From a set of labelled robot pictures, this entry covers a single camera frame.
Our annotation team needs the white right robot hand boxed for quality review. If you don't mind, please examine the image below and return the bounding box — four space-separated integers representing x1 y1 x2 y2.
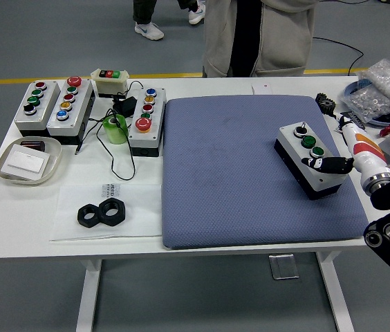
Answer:
300 116 390 186

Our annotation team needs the four-control grey button box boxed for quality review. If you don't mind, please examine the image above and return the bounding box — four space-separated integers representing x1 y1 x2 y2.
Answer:
273 121 352 201

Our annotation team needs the grey box mushroom button blue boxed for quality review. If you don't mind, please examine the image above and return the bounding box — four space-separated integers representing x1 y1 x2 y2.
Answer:
127 86 167 158

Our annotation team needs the grey box mushroom button five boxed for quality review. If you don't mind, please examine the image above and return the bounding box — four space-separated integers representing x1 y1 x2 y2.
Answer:
46 75 95 145

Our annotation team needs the grey button box black button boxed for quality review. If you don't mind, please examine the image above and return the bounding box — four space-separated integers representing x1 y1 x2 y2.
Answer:
13 80 61 138

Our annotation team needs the clear bag of washers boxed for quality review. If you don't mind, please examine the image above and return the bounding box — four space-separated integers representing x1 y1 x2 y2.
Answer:
340 86 390 125

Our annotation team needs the black gear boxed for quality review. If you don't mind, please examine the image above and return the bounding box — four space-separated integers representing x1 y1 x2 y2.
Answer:
315 92 337 118

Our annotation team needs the blue plate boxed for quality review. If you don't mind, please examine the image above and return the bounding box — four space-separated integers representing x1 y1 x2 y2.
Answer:
342 81 390 127

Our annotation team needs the bubble wrap bag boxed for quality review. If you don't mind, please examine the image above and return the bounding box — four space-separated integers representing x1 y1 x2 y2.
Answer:
356 58 390 110

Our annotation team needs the person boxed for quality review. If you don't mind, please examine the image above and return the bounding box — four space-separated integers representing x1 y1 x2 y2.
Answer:
202 0 320 79
132 0 206 42

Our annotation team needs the metal floor plate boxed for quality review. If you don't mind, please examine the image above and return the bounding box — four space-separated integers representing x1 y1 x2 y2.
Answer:
268 254 300 280

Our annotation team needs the blue-grey padded mat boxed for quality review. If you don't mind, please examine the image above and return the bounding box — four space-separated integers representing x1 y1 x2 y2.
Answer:
162 95 369 250

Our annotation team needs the white table leg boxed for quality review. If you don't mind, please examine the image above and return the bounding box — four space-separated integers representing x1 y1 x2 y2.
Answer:
75 258 103 332
315 250 355 332

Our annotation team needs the clear printed plastic sheet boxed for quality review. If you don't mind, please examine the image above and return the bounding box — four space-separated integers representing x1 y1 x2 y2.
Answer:
48 182 163 242

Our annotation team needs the black power adapter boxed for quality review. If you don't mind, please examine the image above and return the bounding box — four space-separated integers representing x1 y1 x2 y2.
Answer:
111 95 138 117

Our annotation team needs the green tape roll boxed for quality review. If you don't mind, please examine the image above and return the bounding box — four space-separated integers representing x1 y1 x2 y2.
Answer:
102 113 129 145

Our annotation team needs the large black hex nut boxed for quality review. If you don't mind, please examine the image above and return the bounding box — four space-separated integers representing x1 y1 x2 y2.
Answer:
97 196 127 228

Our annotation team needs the small black hex nut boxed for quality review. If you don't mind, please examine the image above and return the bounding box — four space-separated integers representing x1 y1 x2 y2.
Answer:
76 203 101 228

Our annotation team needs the white oval tray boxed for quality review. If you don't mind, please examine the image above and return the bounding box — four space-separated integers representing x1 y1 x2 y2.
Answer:
0 136 63 187

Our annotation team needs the dark red-brown block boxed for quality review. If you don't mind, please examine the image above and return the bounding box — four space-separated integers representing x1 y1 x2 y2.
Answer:
19 140 46 153

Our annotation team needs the black floor cable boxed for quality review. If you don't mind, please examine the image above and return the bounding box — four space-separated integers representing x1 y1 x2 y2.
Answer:
311 36 365 77

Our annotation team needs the cream three-button switch box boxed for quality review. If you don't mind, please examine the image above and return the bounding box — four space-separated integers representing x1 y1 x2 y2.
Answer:
90 68 130 99

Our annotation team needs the black adapter cord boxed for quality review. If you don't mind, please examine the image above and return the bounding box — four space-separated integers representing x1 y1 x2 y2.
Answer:
74 80 144 181

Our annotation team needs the white switch panel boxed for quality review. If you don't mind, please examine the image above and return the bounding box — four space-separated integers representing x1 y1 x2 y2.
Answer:
1 143 51 181

